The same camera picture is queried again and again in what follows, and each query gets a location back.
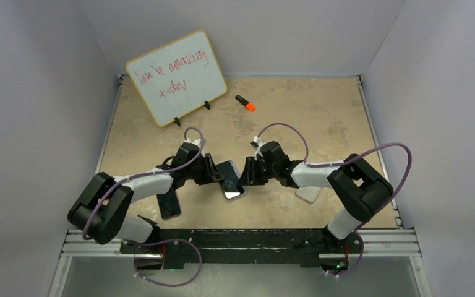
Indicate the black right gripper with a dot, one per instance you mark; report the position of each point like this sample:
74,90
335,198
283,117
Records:
249,177

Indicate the orange and black marker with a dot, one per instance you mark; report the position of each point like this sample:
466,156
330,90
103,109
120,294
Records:
249,106

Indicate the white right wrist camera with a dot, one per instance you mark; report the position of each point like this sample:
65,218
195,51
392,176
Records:
257,144

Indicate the clear white phone case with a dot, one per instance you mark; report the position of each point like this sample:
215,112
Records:
308,194

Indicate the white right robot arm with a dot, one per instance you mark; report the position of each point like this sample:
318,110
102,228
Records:
362,190

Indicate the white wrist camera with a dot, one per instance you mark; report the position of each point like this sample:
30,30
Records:
198,142
257,144

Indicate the purple-edged black phone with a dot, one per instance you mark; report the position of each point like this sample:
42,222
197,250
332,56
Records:
169,205

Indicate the whiteboard with red writing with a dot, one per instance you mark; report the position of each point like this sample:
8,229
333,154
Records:
176,79

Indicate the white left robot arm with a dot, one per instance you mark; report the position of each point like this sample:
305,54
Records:
101,209

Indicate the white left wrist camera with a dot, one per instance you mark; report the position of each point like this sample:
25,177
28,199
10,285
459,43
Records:
198,142

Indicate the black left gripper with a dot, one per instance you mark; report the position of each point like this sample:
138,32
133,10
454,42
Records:
211,174

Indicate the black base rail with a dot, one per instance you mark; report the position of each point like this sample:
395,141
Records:
305,247

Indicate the lavender phone case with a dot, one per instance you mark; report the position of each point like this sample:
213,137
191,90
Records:
237,192

